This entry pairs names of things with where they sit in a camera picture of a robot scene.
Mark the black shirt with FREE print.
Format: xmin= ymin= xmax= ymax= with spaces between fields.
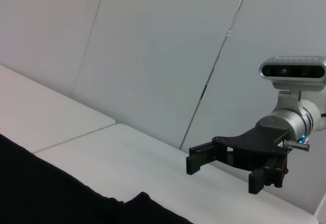
xmin=0 ymin=133 xmax=195 ymax=224

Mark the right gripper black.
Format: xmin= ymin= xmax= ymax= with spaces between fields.
xmin=186 ymin=124 xmax=291 ymax=194

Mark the right arm cable silver plug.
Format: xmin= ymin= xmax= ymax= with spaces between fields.
xmin=284 ymin=138 xmax=311 ymax=152

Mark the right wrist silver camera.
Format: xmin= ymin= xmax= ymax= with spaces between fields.
xmin=259 ymin=54 xmax=326 ymax=91

